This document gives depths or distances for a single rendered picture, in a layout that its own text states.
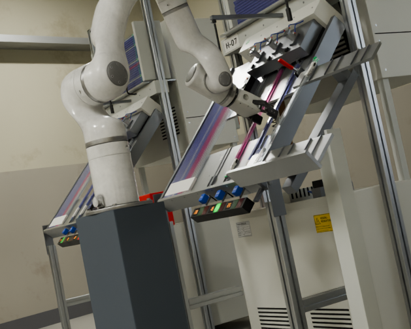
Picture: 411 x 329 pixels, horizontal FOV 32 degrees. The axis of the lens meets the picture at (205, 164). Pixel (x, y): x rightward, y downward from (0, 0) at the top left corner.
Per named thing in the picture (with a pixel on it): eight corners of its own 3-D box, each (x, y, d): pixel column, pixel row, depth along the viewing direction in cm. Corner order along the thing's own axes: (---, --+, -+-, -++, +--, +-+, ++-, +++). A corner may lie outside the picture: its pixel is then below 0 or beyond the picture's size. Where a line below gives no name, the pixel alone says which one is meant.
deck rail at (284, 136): (268, 189, 230) (255, 179, 228) (265, 190, 232) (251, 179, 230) (346, 25, 259) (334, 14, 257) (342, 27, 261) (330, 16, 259)
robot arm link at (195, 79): (235, 79, 236) (221, 83, 244) (202, 59, 231) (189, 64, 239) (226, 101, 234) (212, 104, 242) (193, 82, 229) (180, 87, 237)
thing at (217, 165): (261, 183, 232) (253, 177, 231) (166, 205, 288) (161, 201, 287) (283, 136, 239) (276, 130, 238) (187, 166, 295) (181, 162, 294)
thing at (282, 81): (308, 98, 247) (298, 89, 246) (210, 135, 303) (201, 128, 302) (342, 27, 261) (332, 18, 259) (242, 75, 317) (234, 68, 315)
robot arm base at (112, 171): (113, 209, 189) (99, 140, 190) (72, 219, 202) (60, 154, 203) (166, 200, 202) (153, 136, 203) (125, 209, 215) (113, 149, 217)
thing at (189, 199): (265, 190, 232) (249, 178, 230) (170, 211, 288) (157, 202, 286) (266, 187, 233) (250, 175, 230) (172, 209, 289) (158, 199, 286)
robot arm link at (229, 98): (234, 78, 237) (242, 82, 238) (220, 85, 245) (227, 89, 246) (227, 100, 234) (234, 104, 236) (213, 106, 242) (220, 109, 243)
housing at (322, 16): (340, 37, 259) (313, 12, 255) (263, 74, 301) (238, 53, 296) (348, 21, 263) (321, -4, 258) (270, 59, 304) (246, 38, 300)
